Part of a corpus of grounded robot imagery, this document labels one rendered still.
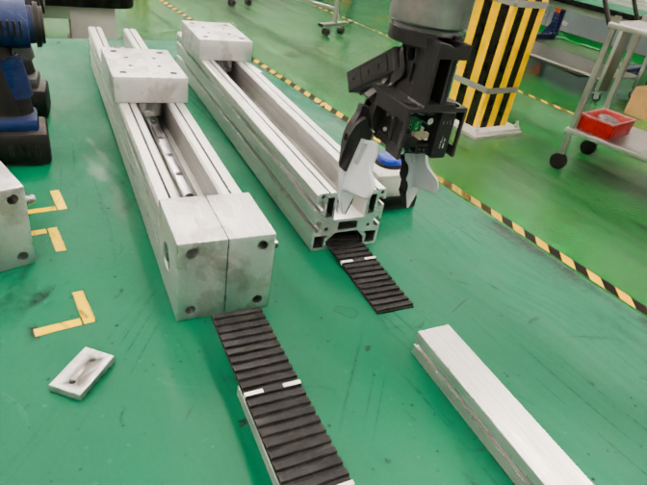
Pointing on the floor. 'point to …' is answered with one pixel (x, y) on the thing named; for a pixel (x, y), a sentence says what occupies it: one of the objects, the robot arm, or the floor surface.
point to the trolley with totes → (603, 122)
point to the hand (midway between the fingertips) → (374, 199)
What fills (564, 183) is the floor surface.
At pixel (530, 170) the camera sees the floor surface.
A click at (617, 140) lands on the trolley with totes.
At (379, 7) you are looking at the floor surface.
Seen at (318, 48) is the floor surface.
